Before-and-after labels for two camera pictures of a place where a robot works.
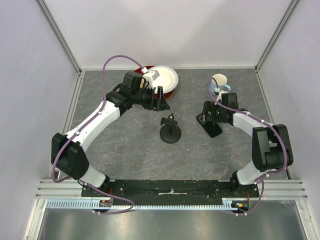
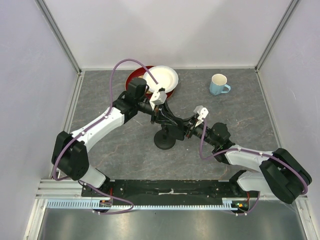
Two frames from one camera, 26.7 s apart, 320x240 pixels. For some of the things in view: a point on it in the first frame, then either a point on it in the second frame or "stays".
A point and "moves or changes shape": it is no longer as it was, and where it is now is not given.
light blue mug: [221, 80] stays
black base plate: [168, 190] stays
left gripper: [154, 104] to [160, 115]
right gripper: [210, 106] to [189, 126]
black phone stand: [169, 133] moves or changes shape
